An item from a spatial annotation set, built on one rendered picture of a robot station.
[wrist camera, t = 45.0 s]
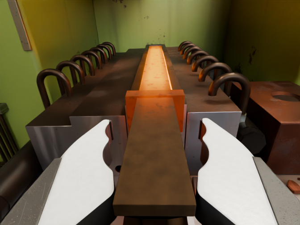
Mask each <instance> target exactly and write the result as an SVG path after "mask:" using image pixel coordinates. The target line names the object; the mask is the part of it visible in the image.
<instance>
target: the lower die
mask: <svg viewBox="0 0 300 225"><path fill-rule="evenodd" d="M153 45H162V50H163V54H164V58H165V62H166V66H167V71H168V74H169V79H170V83H171V88H172V90H182V89H183V91H184V94H185V100H184V115H183V132H181V137H182V141H183V146H184V151H185V155H186V159H187V164H188V168H189V173H190V175H198V172H199V170H200V168H201V167H202V166H203V165H202V163H201V161H200V154H201V146H202V142H201V141H200V139H198V136H199V127H200V119H203V118H208V119H210V120H211V121H213V122H214V123H215V124H217V125H218V126H220V127H221V128H222V129H224V130H225V131H226V132H228V133H229V134H231V135H232V136H234V137H235V138H236V136H237V132H238V127H239V123H240V119H241V114H242V111H241V110H240V109H239V108H238V107H237V106H236V104H235V103H234V102H233V101H232V100H231V99H230V98H229V97H228V96H227V95H226V94H225V93H224V92H223V91H222V90H221V89H220V88H218V90H217V95H216V96H209V95H208V91H209V87H210V85H211V84H212V82H213V80H212V79H211V78H210V77H209V76H208V75H206V78H205V81H204V82H200V81H198V79H199V75H200V72H201V71H202V68H201V67H200V66H198V70H197V72H192V66H193V64H194V62H195V61H194V60H192V64H191V65H187V60H188V59H183V55H180V51H178V46H174V47H166V46H165V44H152V45H146V47H145V48H138V49H128V50H127V51H126V52H121V53H116V56H113V54H112V59H111V60H109V58H107V60H108V64H104V62H102V63H101V64H102V69H98V67H96V68H95V69H94V70H95V76H90V73H89V74H88V75H87V76H85V81H86V84H85V85H80V82H78V83H77V84H76V85H75V86H73V87H72V91H73V96H72V97H67V96H66V93H65V94H64V95H62V96H61V97H60V98H59V99H57V100H56V101H55V102H54V103H53V104H52V105H50V106H49V107H48V108H47V109H45V110H44V111H43V112H42V113H40V114H39V115H38V116H37V117H36V118H34V119H33V120H32V121H31V122H30V123H28V124H27V125H26V126H25V128H26V131H27V133H28V136H29V138H30V140H31V143H32V145H33V148H34V150H35V153H36V155H37V158H38V160H39V162H40V165H41V167H42V169H43V171H44V170H45V169H46V168H47V167H48V166H49V165H50V164H51V162H52V161H53V160H54V159H55V158H61V157H62V155H63V154H64V153H65V152H66V151H67V150H68V148H69V147H70V146H71V145H72V144H73V143H74V142H76V141H77V140H78V139H79V138H80V137H82V136H83V135H84V134H85V133H87V132H88V131H89V130H91V129H92V128H94V127H95V126H96V125H98V124H99V123H100V122H101V121H103V120H112V129H113V137H114V140H112V142H111V144H110V149H111V155H112V162H111V164H110V166H109V167H110V169H111V170H112V172H113V176H119V174H120V173H119V172H117V171H116V170H115V167H116V166H119V165H120V166H121V165H122V161H123V157H124V153H125V148H126V143H127V139H128V135H129V128H128V119H127V110H126V101H125V95H126V93H127V91H139V89H140V85H141V81H142V76H143V71H144V67H145V63H146V58H147V54H148V49H149V46H153ZM188 57H189V55H188ZM188 57H187V58H188Z"/></svg>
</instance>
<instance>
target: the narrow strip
mask: <svg viewBox="0 0 300 225"><path fill-rule="evenodd" d="M7 2H8V5H9V8H10V11H11V14H12V17H13V20H14V23H15V26H16V29H17V32H18V35H19V38H20V41H21V44H22V47H23V50H33V49H32V46H31V44H30V40H29V37H28V34H27V31H26V28H25V24H24V21H23V18H22V15H21V12H20V9H19V5H18V2H17V0H7Z"/></svg>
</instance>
